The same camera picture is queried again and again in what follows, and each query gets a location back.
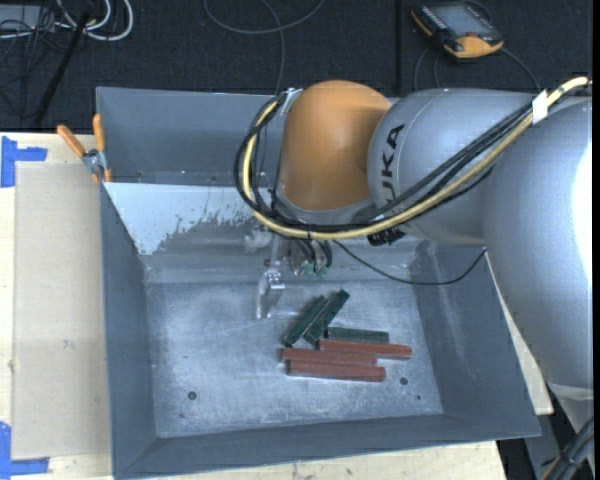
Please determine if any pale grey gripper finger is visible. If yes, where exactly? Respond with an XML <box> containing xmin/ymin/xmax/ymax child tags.
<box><xmin>265</xmin><ymin>278</ymin><xmax>287</xmax><ymax>320</ymax></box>
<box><xmin>253</xmin><ymin>271</ymin><xmax>274</xmax><ymax>320</ymax></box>

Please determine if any dark green flat block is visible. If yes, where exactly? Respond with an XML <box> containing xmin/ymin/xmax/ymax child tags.
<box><xmin>282</xmin><ymin>295</ymin><xmax>329</xmax><ymax>347</ymax></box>
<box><xmin>324</xmin><ymin>326</ymin><xmax>391</xmax><ymax>345</ymax></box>
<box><xmin>302</xmin><ymin>288</ymin><xmax>352</xmax><ymax>347</ymax></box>

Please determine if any grey metal bin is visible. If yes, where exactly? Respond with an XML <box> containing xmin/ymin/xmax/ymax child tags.
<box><xmin>94</xmin><ymin>86</ymin><xmax>542</xmax><ymax>480</ymax></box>

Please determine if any red-brown flat block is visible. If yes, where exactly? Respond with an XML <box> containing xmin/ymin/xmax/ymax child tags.
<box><xmin>285</xmin><ymin>358</ymin><xmax>388</xmax><ymax>384</ymax></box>
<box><xmin>318</xmin><ymin>338</ymin><xmax>414</xmax><ymax>361</ymax></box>
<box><xmin>279</xmin><ymin>347</ymin><xmax>379</xmax><ymax>367</ymax></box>

